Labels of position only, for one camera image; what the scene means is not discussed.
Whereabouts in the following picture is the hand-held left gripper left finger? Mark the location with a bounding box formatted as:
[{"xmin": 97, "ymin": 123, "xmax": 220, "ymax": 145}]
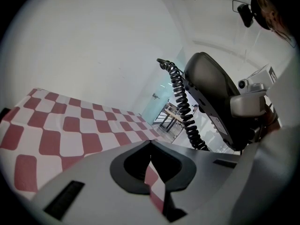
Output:
[{"xmin": 30, "ymin": 140, "xmax": 170, "ymax": 225}]

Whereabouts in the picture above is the person's right hand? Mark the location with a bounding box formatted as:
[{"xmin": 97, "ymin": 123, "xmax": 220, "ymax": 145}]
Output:
[{"xmin": 264, "ymin": 104, "xmax": 281, "ymax": 133}]

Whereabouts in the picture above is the black telephone cord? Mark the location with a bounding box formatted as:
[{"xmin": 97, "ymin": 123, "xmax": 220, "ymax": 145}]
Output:
[{"xmin": 156, "ymin": 58, "xmax": 210, "ymax": 152}]

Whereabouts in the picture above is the person's head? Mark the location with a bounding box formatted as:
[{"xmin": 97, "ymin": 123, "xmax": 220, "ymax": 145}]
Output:
[{"xmin": 250, "ymin": 0, "xmax": 296, "ymax": 48}]

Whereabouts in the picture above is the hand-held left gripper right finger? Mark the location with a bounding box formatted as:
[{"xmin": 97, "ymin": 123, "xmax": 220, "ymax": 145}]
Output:
[{"xmin": 150, "ymin": 140, "xmax": 244, "ymax": 223}]

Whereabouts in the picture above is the frosted glass door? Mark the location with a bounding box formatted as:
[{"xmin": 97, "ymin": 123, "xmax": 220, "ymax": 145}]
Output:
[{"xmin": 140, "ymin": 47, "xmax": 187, "ymax": 126}]

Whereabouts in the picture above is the black head-worn camera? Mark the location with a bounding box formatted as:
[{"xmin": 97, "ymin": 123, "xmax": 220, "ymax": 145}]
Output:
[{"xmin": 232, "ymin": 0, "xmax": 256, "ymax": 29}]

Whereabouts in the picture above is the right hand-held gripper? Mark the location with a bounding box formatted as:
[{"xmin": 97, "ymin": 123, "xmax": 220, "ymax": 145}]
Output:
[{"xmin": 230, "ymin": 64, "xmax": 280, "ymax": 148}]

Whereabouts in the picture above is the red and white checkered tablecloth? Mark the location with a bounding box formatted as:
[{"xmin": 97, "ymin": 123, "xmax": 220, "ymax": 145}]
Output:
[{"xmin": 0, "ymin": 87, "xmax": 166, "ymax": 214}]

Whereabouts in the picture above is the wooden table with black legs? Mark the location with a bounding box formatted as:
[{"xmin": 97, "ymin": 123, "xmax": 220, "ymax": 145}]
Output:
[{"xmin": 160, "ymin": 103, "xmax": 184, "ymax": 134}]

